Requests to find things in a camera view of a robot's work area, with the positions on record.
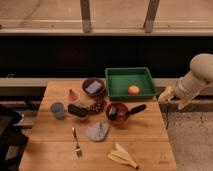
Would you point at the grey blue cloth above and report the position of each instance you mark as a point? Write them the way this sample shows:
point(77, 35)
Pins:
point(98, 131)

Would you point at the blue sponge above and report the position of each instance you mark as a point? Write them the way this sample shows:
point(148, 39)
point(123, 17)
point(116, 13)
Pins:
point(94, 87)

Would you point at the green plastic tray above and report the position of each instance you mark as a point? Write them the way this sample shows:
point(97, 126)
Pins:
point(119, 80)

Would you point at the bunch of dark grapes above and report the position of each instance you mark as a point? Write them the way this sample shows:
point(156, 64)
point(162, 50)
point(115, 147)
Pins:
point(97, 107)

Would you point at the blue plastic cup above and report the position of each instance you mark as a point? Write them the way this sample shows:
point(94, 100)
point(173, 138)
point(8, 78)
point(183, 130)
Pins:
point(57, 109)

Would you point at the black eraser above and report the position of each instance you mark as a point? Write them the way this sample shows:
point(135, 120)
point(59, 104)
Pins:
point(77, 111)

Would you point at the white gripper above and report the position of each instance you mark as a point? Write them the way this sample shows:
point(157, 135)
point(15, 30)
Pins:
point(186, 88)

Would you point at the orange fruit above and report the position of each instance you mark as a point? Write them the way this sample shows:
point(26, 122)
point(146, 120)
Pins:
point(133, 90)

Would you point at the dark purple bowl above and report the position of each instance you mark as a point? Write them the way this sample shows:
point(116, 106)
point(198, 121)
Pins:
point(89, 81)

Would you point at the small red cone toy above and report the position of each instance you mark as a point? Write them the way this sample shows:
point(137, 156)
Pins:
point(72, 96)

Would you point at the silver fork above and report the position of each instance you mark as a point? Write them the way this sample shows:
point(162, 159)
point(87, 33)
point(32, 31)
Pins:
point(77, 148)

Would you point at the orange bowl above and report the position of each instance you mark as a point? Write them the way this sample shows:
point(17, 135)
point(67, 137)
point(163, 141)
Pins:
point(111, 109)

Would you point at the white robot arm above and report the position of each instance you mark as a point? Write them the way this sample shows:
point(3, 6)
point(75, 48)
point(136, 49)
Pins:
point(201, 68)

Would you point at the black chair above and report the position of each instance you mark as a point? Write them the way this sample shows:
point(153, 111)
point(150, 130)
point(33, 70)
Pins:
point(11, 138)

